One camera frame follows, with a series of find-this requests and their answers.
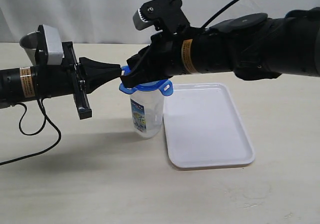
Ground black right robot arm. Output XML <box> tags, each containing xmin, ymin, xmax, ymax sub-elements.
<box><xmin>121</xmin><ymin>7</ymin><xmax>320</xmax><ymax>88</ymax></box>

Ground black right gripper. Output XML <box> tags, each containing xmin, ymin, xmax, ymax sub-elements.
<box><xmin>120</xmin><ymin>32</ymin><xmax>185</xmax><ymax>88</ymax></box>

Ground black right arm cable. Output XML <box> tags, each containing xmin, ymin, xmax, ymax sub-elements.
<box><xmin>202</xmin><ymin>0</ymin><xmax>266</xmax><ymax>29</ymax></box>

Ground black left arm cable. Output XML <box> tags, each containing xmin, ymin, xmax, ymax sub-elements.
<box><xmin>0</xmin><ymin>97</ymin><xmax>62</xmax><ymax>166</ymax></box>

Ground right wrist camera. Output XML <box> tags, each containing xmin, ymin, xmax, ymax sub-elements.
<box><xmin>132</xmin><ymin>0</ymin><xmax>190</xmax><ymax>35</ymax></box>

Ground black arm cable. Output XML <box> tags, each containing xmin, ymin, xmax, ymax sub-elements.
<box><xmin>0</xmin><ymin>97</ymin><xmax>62</xmax><ymax>166</ymax></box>
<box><xmin>202</xmin><ymin>0</ymin><xmax>266</xmax><ymax>29</ymax></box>

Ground blue plastic lid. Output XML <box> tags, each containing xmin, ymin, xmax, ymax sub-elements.
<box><xmin>119</xmin><ymin>79</ymin><xmax>174</xmax><ymax>97</ymax></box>

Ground clear plastic container with label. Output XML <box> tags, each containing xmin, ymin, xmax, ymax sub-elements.
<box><xmin>129</xmin><ymin>90</ymin><xmax>164</xmax><ymax>139</ymax></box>

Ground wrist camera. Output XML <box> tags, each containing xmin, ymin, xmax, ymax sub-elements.
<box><xmin>132</xmin><ymin>0</ymin><xmax>190</xmax><ymax>35</ymax></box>
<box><xmin>35</xmin><ymin>24</ymin><xmax>64</xmax><ymax>66</ymax></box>

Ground white backdrop curtain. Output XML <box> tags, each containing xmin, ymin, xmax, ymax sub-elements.
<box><xmin>0</xmin><ymin>0</ymin><xmax>320</xmax><ymax>46</ymax></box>

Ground white rectangular plastic tray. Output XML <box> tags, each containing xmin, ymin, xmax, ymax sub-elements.
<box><xmin>163</xmin><ymin>82</ymin><xmax>256</xmax><ymax>170</ymax></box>

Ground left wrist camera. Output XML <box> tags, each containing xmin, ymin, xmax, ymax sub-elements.
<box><xmin>35</xmin><ymin>24</ymin><xmax>64</xmax><ymax>66</ymax></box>

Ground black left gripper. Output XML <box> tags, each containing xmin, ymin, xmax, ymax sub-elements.
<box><xmin>61</xmin><ymin>41</ymin><xmax>122</xmax><ymax>120</ymax></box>

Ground stainless steel cup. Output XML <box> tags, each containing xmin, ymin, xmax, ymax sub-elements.
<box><xmin>19</xmin><ymin>31</ymin><xmax>38</xmax><ymax>66</ymax></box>

